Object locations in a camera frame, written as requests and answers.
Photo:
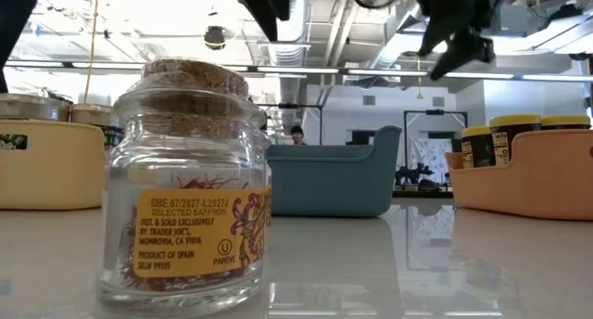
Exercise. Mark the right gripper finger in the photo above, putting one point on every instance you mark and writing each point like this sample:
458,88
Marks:
468,50
437,36

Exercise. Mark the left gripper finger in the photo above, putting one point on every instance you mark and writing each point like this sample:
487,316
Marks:
264,1
284,1

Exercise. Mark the yellow-lid brown spice can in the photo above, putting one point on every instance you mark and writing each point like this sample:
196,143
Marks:
477,147
565,122
514,133

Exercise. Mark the tan-lid glass spice jar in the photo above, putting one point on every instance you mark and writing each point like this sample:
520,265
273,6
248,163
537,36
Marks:
32,106
95,115

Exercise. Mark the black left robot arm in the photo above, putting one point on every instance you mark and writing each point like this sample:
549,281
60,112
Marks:
16,22

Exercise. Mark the long ceiling light bar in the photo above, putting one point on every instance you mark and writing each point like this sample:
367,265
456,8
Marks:
472,75
387,72
296,70

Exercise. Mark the yellow hanging pendant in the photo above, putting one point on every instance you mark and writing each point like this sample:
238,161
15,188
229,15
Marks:
419,95

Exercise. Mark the white patterned cloth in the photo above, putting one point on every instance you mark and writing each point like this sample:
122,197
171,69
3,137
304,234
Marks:
437,154

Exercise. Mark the person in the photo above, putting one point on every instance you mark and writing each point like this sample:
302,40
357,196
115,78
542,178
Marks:
296,133

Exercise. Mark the orange plastic bin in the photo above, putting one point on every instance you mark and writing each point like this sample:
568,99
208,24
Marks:
533,189

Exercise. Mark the dark blue plastic bin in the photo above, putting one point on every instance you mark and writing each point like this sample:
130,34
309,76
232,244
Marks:
333,184

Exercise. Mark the cork-stoppered glass saffron jar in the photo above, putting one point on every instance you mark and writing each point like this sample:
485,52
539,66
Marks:
185,235
269,207

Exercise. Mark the yellow plastic bin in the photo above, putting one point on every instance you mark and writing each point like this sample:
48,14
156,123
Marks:
51,175

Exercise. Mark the round black ceiling camera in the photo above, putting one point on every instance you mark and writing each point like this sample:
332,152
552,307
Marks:
214,37

